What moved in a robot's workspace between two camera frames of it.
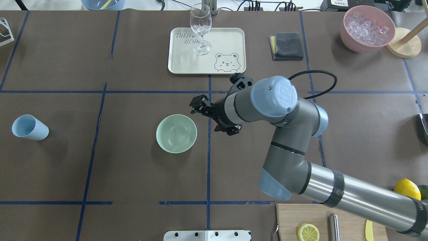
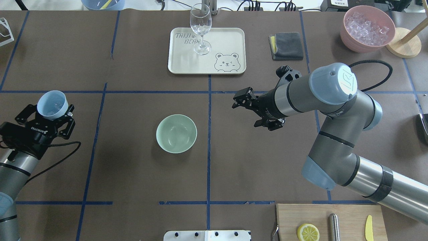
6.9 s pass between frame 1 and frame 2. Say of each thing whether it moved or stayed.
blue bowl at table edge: stayed
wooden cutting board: stayed
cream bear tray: stayed
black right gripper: moved
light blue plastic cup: moved
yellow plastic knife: stayed
